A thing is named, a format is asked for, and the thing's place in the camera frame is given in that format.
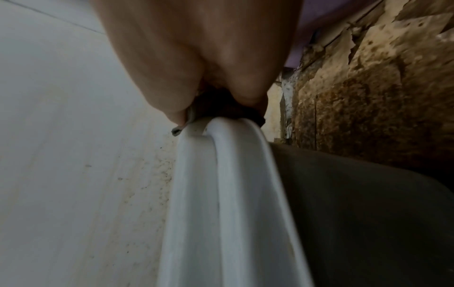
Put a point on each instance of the person's right hand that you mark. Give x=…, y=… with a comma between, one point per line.
x=198, y=42

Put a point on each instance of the white lidded trash bin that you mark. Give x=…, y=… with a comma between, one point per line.
x=283, y=210

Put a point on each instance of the purple cardboard display box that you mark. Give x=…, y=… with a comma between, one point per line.
x=319, y=19

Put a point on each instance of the stained brown cardboard sheet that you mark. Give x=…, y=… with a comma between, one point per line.
x=372, y=92

